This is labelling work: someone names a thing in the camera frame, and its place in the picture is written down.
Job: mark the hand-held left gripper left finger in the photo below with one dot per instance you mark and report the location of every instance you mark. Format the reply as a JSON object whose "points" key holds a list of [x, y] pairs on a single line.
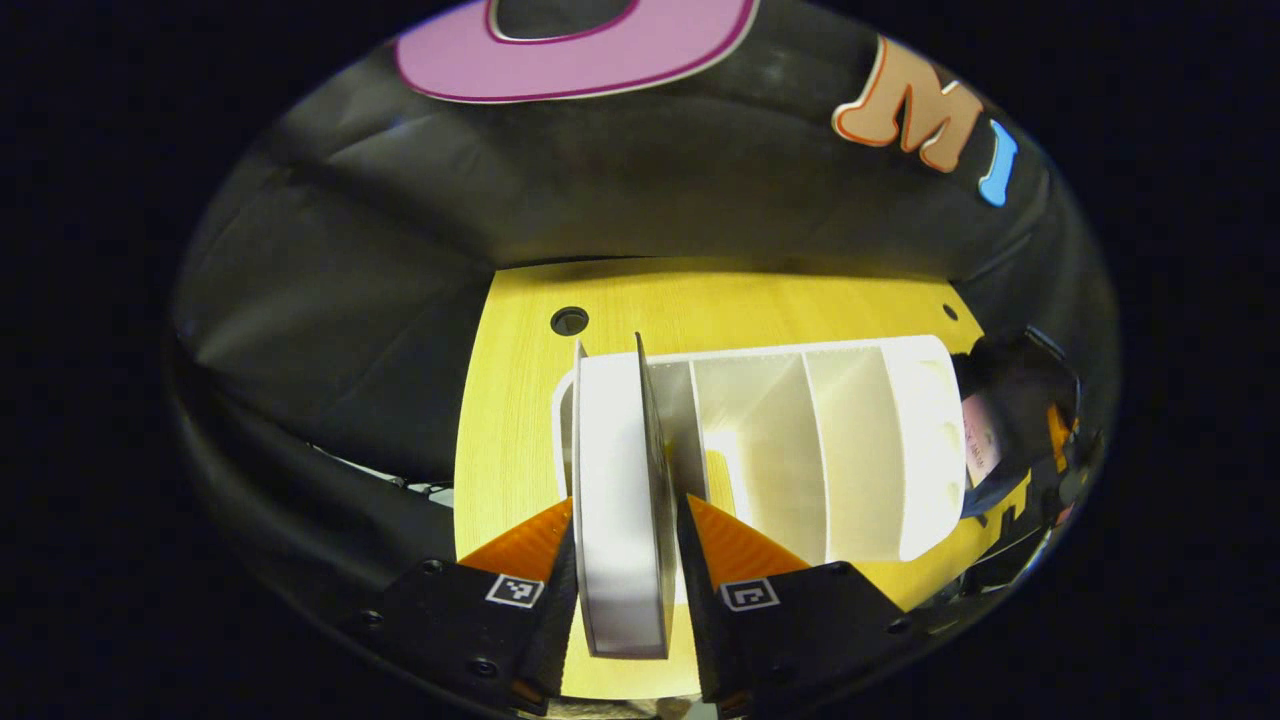
{"points": [[470, 620]]}

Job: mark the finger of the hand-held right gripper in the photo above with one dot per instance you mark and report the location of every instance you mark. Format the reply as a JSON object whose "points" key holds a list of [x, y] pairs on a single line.
{"points": [[1058, 438]]}

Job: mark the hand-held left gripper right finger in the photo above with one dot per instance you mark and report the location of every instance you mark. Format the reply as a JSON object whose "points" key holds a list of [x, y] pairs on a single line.
{"points": [[800, 625]]}

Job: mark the blue schoolbag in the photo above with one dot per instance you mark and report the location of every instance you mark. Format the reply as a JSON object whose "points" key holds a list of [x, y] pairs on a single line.
{"points": [[1015, 390]]}

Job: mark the pink book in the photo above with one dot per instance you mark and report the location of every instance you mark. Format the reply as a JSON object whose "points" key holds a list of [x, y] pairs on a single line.
{"points": [[982, 440]]}

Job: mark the black backdrop cloth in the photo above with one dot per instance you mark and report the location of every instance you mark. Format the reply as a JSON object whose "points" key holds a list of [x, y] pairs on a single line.
{"points": [[350, 300]]}

